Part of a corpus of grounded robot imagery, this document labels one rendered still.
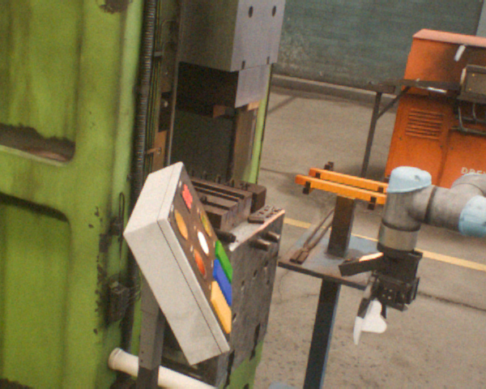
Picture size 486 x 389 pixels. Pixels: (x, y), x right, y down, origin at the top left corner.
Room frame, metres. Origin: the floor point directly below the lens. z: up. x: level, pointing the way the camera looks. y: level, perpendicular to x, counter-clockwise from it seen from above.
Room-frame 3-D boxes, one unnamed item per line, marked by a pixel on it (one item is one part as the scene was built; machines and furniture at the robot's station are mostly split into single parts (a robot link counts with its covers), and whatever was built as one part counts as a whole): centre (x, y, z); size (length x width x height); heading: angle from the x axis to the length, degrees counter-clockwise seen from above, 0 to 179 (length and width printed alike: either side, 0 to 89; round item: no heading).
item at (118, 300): (1.50, 0.27, 0.80); 0.06 x 0.03 x 0.14; 158
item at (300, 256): (2.33, -0.29, 0.73); 0.60 x 0.04 x 0.01; 162
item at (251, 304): (1.93, 0.19, 0.69); 0.56 x 0.38 x 0.45; 68
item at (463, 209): (1.24, -0.41, 1.23); 0.11 x 0.11 x 0.08; 67
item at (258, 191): (1.98, 0.00, 0.95); 0.12 x 0.08 x 0.06; 68
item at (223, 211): (1.88, 0.20, 0.96); 0.42 x 0.20 x 0.09; 68
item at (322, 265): (2.18, -0.35, 0.71); 0.40 x 0.30 x 0.02; 161
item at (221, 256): (1.35, 0.03, 1.01); 0.07 x 0.05 x 0.07; 3
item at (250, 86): (1.88, 0.20, 1.32); 0.42 x 0.20 x 0.10; 68
